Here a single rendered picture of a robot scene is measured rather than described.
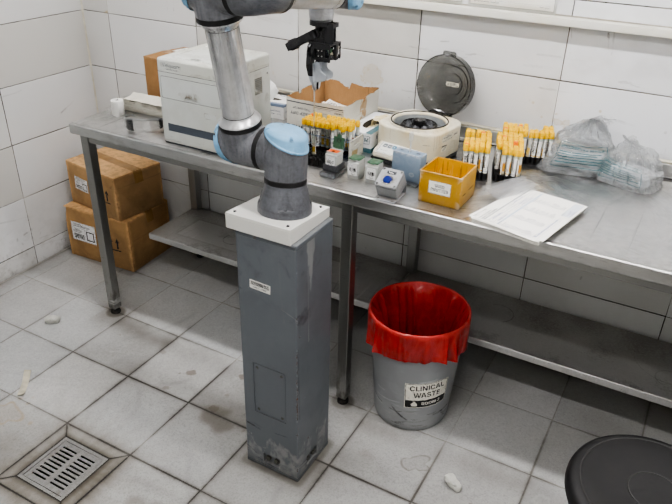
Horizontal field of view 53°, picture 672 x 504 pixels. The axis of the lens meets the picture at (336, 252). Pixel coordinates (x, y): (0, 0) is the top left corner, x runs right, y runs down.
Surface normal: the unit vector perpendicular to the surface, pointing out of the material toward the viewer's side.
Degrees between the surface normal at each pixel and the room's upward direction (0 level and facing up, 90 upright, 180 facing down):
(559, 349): 0
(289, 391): 90
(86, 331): 0
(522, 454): 0
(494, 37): 90
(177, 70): 90
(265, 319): 90
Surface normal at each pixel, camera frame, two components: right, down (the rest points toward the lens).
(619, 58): -0.48, 0.42
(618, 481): 0.07, -0.86
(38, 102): 0.87, 0.25
